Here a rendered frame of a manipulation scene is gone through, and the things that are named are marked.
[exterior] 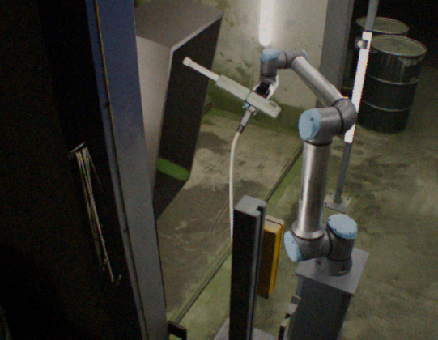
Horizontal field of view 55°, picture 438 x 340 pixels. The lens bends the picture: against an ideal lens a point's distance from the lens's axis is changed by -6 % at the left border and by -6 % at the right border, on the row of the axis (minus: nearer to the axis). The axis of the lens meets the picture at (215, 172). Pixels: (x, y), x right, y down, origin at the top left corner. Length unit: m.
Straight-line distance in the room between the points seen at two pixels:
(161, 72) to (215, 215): 1.65
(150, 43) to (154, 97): 0.26
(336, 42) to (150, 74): 2.25
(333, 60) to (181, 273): 2.23
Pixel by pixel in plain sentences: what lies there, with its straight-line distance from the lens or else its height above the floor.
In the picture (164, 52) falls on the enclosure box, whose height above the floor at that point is 1.61.
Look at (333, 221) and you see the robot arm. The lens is 2.11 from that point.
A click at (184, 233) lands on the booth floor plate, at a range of 3.24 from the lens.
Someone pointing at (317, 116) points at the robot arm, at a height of 1.48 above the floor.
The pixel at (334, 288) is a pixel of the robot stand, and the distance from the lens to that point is 2.20.
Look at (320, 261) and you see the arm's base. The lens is 2.25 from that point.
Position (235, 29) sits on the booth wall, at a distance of 4.27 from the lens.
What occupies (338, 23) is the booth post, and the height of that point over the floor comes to 1.20.
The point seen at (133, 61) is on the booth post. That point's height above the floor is 1.82.
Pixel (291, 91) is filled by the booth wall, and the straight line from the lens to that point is 4.24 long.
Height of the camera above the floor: 2.29
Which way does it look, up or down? 36 degrees down
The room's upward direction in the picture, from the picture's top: straight up
